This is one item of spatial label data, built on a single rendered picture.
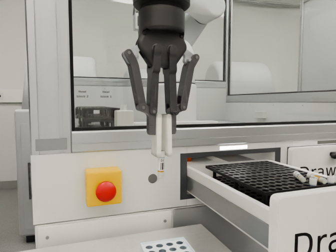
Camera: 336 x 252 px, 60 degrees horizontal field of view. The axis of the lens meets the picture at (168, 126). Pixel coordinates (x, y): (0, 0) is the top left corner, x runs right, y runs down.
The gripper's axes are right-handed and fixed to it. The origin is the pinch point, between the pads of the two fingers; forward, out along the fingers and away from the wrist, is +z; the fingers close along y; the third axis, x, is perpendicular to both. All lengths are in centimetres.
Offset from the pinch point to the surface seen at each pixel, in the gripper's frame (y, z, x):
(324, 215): -17.9, 10.2, 17.0
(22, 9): 44, -114, -347
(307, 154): -48, 9, -14
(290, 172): -31.0, 9.8, -2.4
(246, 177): -19.0, 9.6, -2.0
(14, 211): 52, 100, -264
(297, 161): -44.7, 10.4, -13.8
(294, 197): -12.4, 7.0, 16.7
